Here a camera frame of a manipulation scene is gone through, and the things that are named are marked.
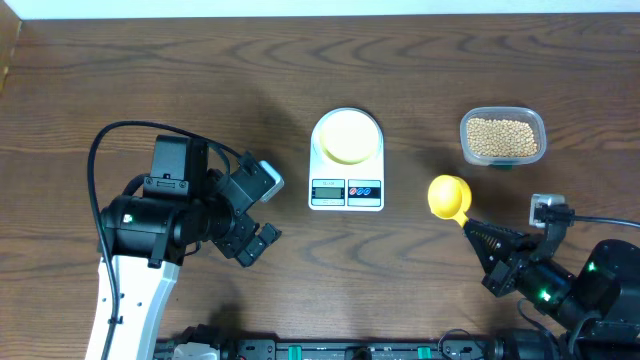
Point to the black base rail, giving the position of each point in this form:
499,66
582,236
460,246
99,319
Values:
204,342

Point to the clear container of soybeans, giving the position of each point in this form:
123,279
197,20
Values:
502,136

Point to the yellow plastic scoop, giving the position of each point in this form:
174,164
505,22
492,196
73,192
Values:
449,198

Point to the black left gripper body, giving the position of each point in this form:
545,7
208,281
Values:
243,226

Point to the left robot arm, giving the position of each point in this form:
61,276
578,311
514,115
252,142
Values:
148,228

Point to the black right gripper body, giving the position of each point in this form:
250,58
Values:
504,278

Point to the white digital kitchen scale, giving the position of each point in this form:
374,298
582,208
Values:
337,187

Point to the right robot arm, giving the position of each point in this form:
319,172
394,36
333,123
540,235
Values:
598,307

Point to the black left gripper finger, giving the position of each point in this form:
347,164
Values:
268,235
249,253

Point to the yellow bowl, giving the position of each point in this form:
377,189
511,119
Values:
349,136

